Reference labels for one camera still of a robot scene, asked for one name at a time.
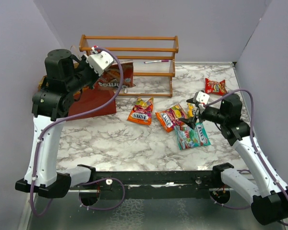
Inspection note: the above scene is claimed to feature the red Doritos bag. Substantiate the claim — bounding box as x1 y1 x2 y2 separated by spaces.
95 60 135 91

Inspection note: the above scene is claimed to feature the orange Fox's candy bag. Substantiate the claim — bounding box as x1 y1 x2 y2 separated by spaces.
127 97 154 126

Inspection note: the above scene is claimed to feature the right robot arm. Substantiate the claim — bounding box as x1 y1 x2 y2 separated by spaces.
181 91 288 226

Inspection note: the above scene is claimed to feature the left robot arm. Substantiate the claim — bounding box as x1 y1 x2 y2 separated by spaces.
15 49 114 199

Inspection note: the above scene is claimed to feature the teal Fox's mint candy bag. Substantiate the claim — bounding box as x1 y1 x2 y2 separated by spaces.
174 123 211 150

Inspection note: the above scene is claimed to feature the Fox's fruits candy bag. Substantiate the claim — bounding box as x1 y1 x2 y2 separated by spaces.
155 103 189 132

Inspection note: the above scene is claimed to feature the red paper bag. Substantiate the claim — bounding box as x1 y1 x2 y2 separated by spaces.
37 44 117 118

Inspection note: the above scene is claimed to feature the small red snack bag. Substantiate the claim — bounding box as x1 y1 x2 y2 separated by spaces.
204 78 227 96

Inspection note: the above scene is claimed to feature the yellow M&M's packet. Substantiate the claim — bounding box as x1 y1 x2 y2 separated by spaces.
187 103 196 118

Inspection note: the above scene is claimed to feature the wooden shelf rack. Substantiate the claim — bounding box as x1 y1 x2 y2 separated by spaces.
79 34 179 98

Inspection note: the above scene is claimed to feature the purple marker pen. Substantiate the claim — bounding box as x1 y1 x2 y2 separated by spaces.
144 59 169 64

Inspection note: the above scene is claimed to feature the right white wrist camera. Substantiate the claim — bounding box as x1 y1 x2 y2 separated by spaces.
193 91 210 105

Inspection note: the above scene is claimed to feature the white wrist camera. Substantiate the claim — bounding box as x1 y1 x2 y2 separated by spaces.
193 91 210 105
85 46 114 77

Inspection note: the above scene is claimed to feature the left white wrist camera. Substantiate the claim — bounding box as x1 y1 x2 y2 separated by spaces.
85 46 114 77

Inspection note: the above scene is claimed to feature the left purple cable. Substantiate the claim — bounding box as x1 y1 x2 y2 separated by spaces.
29 46 125 218

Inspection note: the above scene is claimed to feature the purple cable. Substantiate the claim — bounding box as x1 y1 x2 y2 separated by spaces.
201 89 288 227
29 46 125 218

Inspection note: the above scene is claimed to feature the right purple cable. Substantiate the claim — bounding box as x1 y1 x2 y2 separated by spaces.
201 89 288 227

